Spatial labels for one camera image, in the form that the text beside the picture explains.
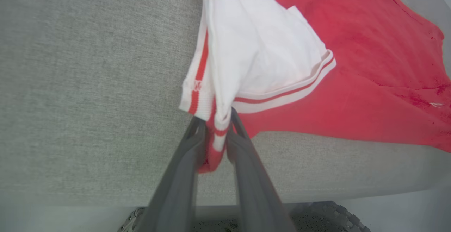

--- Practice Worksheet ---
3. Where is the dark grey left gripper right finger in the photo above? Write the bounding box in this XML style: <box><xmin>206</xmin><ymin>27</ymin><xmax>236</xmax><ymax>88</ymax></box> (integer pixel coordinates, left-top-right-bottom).
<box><xmin>226</xmin><ymin>108</ymin><xmax>297</xmax><ymax>232</ymax></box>

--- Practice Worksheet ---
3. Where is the red and white basketball jersey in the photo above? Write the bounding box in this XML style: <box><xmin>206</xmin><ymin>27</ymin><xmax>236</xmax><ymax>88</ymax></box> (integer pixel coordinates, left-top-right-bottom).
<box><xmin>179</xmin><ymin>0</ymin><xmax>451</xmax><ymax>174</ymax></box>

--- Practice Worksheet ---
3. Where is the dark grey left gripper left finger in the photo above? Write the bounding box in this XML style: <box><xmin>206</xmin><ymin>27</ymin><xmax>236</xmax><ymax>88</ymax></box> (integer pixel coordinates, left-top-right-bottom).
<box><xmin>136</xmin><ymin>117</ymin><xmax>207</xmax><ymax>232</ymax></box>

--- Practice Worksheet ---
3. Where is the grey fabric cushion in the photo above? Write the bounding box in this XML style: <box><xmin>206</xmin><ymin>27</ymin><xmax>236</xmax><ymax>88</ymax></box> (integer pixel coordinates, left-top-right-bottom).
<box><xmin>0</xmin><ymin>0</ymin><xmax>451</xmax><ymax>208</ymax></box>

